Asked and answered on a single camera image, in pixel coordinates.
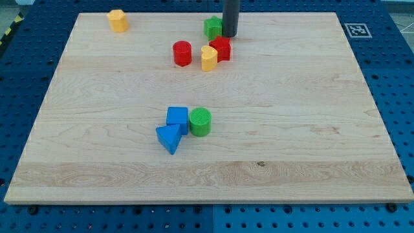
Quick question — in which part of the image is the green star block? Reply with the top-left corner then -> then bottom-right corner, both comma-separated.
203,16 -> 223,41

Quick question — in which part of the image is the yellow hexagon block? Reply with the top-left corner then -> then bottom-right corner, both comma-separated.
107,9 -> 129,32

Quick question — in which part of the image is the yellow heart block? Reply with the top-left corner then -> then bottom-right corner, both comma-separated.
201,45 -> 218,72

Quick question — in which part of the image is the red star block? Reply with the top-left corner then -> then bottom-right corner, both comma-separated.
209,36 -> 232,62

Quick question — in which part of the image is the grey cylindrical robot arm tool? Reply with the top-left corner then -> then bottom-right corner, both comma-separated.
222,0 -> 241,38

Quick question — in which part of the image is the yellow black hazard tape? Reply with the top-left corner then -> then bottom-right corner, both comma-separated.
1,12 -> 24,47

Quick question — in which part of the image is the blue cube block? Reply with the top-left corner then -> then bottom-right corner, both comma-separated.
166,106 -> 188,135

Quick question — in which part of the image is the white fiducial marker tag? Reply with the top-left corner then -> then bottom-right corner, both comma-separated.
344,23 -> 372,38

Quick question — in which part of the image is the blue triangle block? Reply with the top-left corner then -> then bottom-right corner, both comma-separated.
156,124 -> 182,155

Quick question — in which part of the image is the green cylinder block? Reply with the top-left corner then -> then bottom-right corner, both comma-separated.
189,107 -> 212,137

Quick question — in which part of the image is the red cylinder block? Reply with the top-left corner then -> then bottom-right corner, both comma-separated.
173,41 -> 192,67

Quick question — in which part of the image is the light wooden board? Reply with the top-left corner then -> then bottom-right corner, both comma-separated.
5,12 -> 413,205

